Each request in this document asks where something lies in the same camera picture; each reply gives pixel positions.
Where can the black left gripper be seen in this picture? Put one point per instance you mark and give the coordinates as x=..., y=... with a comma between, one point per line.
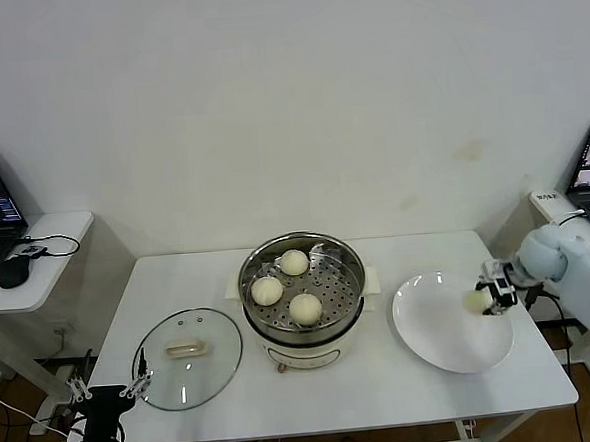
x=106, y=403

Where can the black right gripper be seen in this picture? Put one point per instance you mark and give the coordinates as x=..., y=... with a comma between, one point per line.
x=502, y=298

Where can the white steamed baozi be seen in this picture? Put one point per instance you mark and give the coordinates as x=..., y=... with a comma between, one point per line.
x=293, y=262
x=266, y=291
x=305, y=309
x=475, y=301

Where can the round glass pot lid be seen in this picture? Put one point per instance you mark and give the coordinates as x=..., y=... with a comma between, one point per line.
x=188, y=358

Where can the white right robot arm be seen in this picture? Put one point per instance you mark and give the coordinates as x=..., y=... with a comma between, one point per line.
x=589, y=283

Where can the stainless steel steamer basket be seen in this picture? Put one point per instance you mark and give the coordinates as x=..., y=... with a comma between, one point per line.
x=340, y=298

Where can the round white plate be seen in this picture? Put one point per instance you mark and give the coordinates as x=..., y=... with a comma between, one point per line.
x=431, y=323

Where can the white side table with mouse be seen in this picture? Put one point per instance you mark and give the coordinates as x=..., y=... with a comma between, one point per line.
x=53, y=276

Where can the black computer mouse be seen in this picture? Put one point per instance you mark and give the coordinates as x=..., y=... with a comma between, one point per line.
x=12, y=273

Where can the small black usb dongle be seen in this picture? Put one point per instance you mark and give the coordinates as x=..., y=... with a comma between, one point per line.
x=32, y=250

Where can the cream electric cooking pot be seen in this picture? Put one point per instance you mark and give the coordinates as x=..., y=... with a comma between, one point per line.
x=308, y=353

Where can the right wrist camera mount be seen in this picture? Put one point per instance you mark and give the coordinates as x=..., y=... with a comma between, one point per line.
x=496, y=270

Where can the white wall socket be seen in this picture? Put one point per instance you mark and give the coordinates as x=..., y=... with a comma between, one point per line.
x=63, y=329

